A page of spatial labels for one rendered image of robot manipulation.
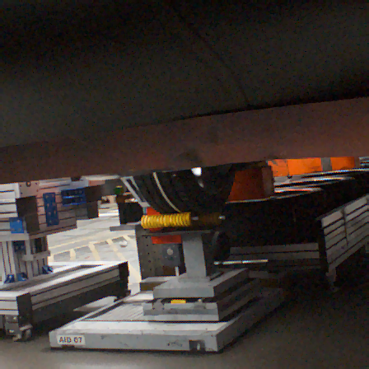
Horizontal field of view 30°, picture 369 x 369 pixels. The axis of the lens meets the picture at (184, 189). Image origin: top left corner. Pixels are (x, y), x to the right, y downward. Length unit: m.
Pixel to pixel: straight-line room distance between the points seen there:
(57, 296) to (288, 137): 3.21
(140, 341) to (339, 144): 2.58
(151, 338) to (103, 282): 0.98
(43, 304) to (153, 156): 3.05
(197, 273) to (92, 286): 0.81
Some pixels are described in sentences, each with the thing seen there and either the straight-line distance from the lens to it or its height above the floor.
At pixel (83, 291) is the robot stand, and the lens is 3.69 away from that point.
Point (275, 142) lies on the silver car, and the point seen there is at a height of 0.80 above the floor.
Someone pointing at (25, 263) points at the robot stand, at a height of 0.31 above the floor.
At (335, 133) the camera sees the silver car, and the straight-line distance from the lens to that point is 0.38.
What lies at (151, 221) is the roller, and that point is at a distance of 3.06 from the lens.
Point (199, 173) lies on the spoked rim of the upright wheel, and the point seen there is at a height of 0.69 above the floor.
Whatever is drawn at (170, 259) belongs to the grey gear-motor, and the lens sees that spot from 3.48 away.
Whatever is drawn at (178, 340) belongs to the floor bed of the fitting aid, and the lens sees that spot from 2.83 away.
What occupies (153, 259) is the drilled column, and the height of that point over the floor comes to 0.22.
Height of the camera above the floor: 0.80
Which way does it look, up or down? 3 degrees down
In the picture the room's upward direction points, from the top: 7 degrees counter-clockwise
